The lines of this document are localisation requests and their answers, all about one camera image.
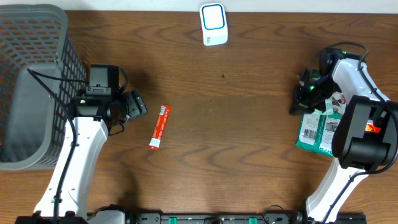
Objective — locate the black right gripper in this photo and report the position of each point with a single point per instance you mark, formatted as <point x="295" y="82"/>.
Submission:
<point x="301" y="106"/>

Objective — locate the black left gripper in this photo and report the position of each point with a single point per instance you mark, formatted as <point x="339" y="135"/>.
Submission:
<point x="134" y="104"/>

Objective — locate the red stick packet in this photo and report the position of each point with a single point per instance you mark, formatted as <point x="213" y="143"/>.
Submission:
<point x="159" y="127"/>

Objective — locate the green 3M wipes package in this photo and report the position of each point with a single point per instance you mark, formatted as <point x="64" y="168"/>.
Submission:
<point x="318" y="123"/>

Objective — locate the orange-red snack bag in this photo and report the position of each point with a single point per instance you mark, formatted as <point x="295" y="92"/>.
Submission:
<point x="371" y="128"/>

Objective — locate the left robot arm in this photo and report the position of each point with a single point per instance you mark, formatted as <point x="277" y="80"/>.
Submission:
<point x="90" y="119"/>

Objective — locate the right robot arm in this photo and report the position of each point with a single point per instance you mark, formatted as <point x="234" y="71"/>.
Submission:
<point x="365" y="140"/>

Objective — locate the white barcode scanner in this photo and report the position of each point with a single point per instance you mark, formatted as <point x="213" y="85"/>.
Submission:
<point x="213" y="24"/>

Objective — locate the grey plastic mesh basket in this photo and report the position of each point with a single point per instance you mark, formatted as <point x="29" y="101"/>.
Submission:
<point x="32" y="123"/>

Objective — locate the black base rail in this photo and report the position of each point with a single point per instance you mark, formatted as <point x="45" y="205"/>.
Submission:
<point x="217" y="218"/>

